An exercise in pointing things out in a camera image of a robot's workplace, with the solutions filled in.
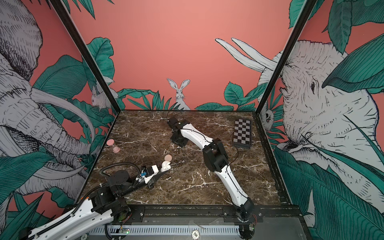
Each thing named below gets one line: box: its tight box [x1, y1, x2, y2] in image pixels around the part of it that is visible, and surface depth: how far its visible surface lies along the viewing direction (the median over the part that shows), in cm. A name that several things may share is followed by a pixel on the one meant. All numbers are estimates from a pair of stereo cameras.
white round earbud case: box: [160, 161, 172, 173], surface depth 67 cm
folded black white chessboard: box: [233, 118, 252, 149], surface depth 106 cm
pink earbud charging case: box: [164, 154, 173, 162], surface depth 95 cm
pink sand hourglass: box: [106, 139, 121, 153], surface depth 97 cm
